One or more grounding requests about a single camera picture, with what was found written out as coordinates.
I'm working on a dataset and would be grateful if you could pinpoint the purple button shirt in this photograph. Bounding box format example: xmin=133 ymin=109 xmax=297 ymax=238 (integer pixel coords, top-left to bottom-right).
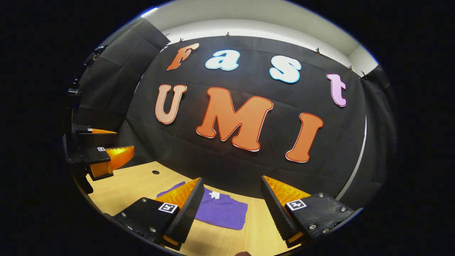
xmin=156 ymin=181 xmax=248 ymax=231

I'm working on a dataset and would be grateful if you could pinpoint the grey white upright beam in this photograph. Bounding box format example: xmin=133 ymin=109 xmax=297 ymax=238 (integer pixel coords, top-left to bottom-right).
xmin=335 ymin=116 xmax=367 ymax=201

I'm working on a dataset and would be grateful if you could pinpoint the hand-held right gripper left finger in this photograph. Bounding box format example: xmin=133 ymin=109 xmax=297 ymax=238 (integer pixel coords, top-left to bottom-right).
xmin=113 ymin=177 xmax=205 ymax=251

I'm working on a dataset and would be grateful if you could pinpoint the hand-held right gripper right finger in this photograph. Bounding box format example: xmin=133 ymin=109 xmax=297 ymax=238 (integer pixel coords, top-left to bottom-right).
xmin=261 ymin=175 xmax=364 ymax=248

